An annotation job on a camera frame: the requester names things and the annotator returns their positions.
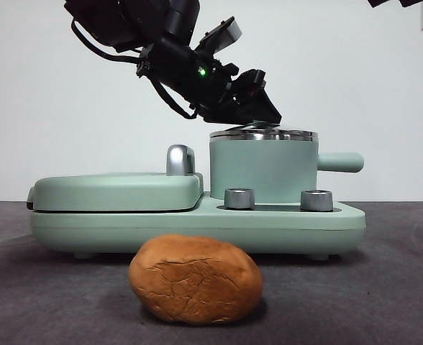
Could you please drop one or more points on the brown potato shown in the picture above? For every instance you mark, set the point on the brown potato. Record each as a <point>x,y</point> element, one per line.
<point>197,276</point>

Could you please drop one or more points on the mint green breakfast machine base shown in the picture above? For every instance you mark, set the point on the mint green breakfast machine base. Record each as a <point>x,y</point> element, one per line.
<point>197,230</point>

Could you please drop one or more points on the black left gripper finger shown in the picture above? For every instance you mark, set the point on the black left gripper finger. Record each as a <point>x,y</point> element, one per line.
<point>263,104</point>
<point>229,111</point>

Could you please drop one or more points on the mint green saucepan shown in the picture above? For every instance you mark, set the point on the mint green saucepan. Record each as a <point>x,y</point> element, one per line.
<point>262,169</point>

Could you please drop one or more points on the glass pot lid green knob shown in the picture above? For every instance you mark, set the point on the glass pot lid green knob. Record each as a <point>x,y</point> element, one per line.
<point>290,133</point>

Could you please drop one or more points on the mint green griddle cover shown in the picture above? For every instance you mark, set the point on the mint green griddle cover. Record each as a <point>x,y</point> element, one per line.
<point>114,190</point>

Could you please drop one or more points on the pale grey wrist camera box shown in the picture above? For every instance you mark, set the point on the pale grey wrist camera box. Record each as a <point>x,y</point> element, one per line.
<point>231,30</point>

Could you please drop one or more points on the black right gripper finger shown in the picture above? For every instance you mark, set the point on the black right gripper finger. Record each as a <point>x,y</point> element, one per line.
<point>376,2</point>
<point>413,3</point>

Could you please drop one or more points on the silver control knob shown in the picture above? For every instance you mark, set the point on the silver control knob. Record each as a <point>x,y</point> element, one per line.
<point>316,200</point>
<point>239,198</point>

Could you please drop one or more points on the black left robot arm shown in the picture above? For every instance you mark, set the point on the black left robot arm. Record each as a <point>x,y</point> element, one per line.
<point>125,21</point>

